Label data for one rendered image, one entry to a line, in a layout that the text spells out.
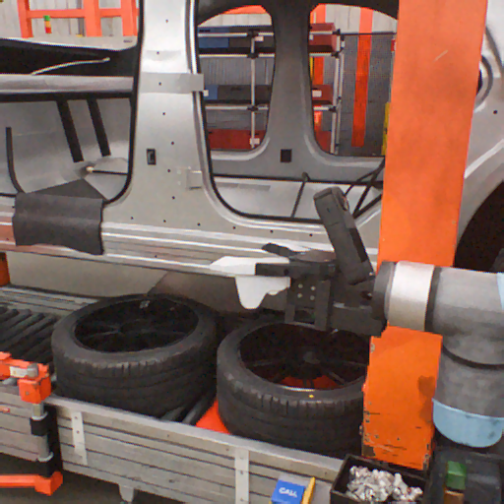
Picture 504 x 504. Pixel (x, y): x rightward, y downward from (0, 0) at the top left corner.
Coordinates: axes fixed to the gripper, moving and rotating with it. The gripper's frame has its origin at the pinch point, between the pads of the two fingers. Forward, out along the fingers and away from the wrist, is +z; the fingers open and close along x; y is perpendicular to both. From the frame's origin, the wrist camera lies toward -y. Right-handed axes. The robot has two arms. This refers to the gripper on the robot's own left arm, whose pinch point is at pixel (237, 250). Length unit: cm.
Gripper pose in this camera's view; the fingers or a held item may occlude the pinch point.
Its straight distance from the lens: 66.3
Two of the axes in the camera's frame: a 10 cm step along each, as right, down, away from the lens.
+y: -0.6, 9.8, 1.9
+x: 4.3, -1.5, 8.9
